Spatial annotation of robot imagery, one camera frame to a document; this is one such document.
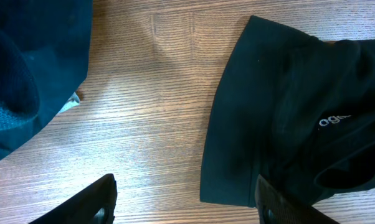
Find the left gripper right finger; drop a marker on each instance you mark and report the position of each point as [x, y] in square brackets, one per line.
[274, 207]

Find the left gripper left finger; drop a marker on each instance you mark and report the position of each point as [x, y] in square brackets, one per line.
[94, 204]

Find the black polo shirt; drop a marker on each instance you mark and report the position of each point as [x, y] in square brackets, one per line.
[295, 110]

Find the grey folded shirt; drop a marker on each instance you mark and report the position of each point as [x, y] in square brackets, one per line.
[73, 101]

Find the blue polo shirt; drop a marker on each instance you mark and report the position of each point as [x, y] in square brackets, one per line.
[44, 54]

